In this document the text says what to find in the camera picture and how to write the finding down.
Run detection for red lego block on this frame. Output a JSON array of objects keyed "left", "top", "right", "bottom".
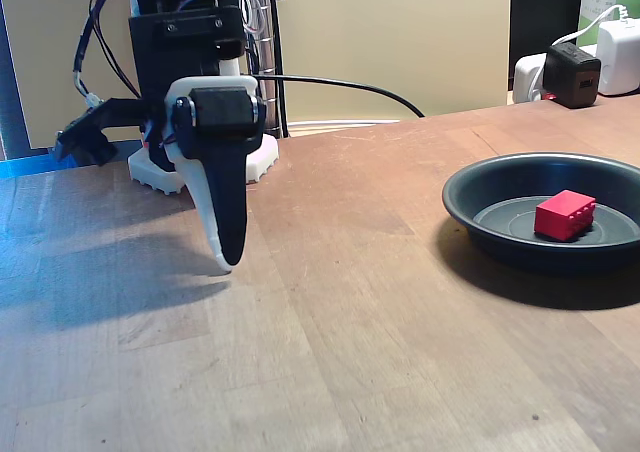
[{"left": 533, "top": 188, "right": 598, "bottom": 244}]

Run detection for dark round metal bin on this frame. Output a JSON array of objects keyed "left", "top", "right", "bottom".
[{"left": 441, "top": 151, "right": 640, "bottom": 276}]

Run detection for black cube charger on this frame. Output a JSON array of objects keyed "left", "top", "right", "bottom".
[{"left": 542, "top": 41, "right": 602, "bottom": 109}]

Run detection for camera board on black mount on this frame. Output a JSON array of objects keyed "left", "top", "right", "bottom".
[{"left": 53, "top": 97, "right": 169, "bottom": 167}]

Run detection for white power strip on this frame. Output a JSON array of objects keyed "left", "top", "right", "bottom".
[{"left": 512, "top": 44, "right": 599, "bottom": 106}]

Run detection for white power adapter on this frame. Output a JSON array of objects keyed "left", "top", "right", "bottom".
[{"left": 596, "top": 18, "right": 640, "bottom": 97}]

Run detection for black vertical cable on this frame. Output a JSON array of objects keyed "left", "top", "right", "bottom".
[{"left": 269, "top": 0, "right": 291, "bottom": 139}]

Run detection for black panel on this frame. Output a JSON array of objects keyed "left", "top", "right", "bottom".
[{"left": 509, "top": 0, "right": 585, "bottom": 91}]

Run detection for long black cable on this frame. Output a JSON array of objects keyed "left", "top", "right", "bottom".
[{"left": 257, "top": 74, "right": 427, "bottom": 119}]

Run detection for red and black servo wires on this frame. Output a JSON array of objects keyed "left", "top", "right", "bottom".
[{"left": 92, "top": 0, "right": 145, "bottom": 98}]

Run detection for grey post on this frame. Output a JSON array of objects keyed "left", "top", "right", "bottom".
[{"left": 0, "top": 0, "right": 32, "bottom": 161}]

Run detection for black camera cable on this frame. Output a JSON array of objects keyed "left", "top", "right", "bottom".
[{"left": 73, "top": 0, "right": 131, "bottom": 109}]

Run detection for white charger cable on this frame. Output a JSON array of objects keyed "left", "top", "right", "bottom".
[{"left": 529, "top": 4, "right": 629, "bottom": 101}]

